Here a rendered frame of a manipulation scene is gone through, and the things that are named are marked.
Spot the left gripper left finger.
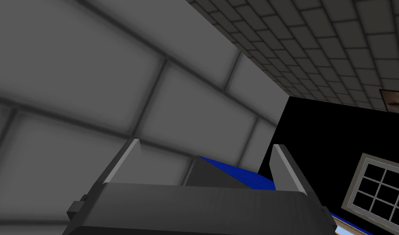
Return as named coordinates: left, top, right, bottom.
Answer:
left=95, top=138, right=141, bottom=187

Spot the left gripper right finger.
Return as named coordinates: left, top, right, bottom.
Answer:
left=268, top=143, right=318, bottom=197

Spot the blue topped furniture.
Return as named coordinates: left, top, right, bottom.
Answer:
left=185, top=155, right=376, bottom=235

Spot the white framed window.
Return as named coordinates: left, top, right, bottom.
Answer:
left=341, top=153, right=399, bottom=231

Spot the brown framed wall picture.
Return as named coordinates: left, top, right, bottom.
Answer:
left=379, top=88, right=399, bottom=115

